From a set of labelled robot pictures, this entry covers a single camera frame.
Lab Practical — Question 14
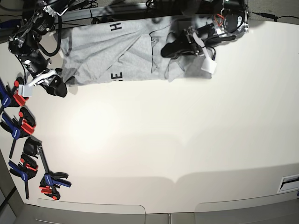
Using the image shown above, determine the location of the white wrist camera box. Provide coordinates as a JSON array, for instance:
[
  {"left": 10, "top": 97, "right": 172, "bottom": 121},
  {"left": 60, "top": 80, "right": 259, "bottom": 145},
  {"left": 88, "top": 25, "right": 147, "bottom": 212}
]
[
  {"left": 201, "top": 57, "right": 217, "bottom": 74},
  {"left": 18, "top": 84, "right": 33, "bottom": 97}
]

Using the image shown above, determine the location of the blue red bar clamp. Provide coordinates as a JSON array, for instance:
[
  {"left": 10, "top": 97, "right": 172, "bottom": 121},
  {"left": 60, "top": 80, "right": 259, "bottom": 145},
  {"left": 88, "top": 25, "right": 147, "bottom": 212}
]
[
  {"left": 23, "top": 137, "right": 71, "bottom": 200},
  {"left": 8, "top": 153, "right": 38, "bottom": 200},
  {"left": 0, "top": 107, "right": 36, "bottom": 159},
  {"left": 0, "top": 77, "right": 28, "bottom": 113}
]

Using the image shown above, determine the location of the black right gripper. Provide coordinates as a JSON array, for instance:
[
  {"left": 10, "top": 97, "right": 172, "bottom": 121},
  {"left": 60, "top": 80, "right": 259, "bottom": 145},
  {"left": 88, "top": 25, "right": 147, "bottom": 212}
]
[{"left": 21, "top": 58, "right": 67, "bottom": 98}]

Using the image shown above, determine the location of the grey T-shirt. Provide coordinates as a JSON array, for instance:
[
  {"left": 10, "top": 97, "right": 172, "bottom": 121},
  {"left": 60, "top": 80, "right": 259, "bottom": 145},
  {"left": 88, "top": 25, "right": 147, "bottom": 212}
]
[{"left": 61, "top": 15, "right": 212, "bottom": 85}]

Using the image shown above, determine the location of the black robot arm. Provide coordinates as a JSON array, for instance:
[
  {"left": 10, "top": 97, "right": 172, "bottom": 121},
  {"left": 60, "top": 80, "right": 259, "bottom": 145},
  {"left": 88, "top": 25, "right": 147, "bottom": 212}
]
[
  {"left": 8, "top": 0, "right": 74, "bottom": 98},
  {"left": 161, "top": 0, "right": 249, "bottom": 59}
]

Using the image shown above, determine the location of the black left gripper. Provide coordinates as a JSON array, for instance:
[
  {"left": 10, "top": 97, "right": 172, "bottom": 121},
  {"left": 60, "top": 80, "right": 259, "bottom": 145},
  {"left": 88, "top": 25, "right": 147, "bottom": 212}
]
[{"left": 161, "top": 27, "right": 205, "bottom": 58}]

